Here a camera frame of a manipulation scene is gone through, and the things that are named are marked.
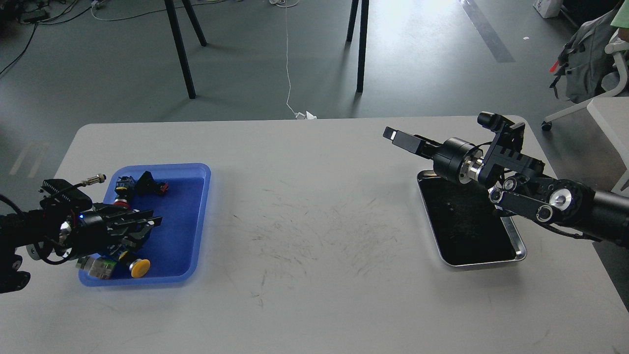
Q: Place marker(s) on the white green connector block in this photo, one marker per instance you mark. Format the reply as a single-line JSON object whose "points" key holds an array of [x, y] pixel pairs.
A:
{"points": [[100, 268]]}

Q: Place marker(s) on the red push button switch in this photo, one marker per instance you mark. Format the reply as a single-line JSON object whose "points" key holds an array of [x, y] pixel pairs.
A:
{"points": [[125, 191]]}

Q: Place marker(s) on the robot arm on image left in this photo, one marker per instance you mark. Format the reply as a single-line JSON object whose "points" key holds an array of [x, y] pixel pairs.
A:
{"points": [[40, 230]]}

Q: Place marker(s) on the blue plastic tray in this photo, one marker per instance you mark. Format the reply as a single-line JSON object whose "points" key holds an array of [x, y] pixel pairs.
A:
{"points": [[173, 247]]}

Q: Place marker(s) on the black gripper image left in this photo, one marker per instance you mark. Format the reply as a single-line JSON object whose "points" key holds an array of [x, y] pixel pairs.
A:
{"points": [[109, 227]]}

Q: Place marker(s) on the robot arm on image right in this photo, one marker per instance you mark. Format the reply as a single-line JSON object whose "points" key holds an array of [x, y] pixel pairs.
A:
{"points": [[517, 184]]}

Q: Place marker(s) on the grey backpack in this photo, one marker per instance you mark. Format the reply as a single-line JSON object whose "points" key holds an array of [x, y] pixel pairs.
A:
{"points": [[583, 60]]}

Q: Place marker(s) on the black tripod legs right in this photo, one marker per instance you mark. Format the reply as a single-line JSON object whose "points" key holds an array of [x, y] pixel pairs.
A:
{"points": [[363, 36]]}

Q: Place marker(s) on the black red connector part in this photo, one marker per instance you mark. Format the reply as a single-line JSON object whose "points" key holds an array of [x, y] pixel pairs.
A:
{"points": [[147, 185]]}

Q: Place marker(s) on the white office chair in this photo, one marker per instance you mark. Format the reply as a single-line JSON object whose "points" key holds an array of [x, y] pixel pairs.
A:
{"points": [[613, 84]]}

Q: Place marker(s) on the silver metal tray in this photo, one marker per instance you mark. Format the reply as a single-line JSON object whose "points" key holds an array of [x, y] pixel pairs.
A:
{"points": [[473, 235]]}

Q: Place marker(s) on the yellow push button switch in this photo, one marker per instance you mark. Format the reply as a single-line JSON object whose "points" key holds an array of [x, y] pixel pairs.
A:
{"points": [[136, 266]]}

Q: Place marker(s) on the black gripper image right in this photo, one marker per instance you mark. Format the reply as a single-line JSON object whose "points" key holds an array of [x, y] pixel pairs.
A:
{"points": [[455, 160]]}

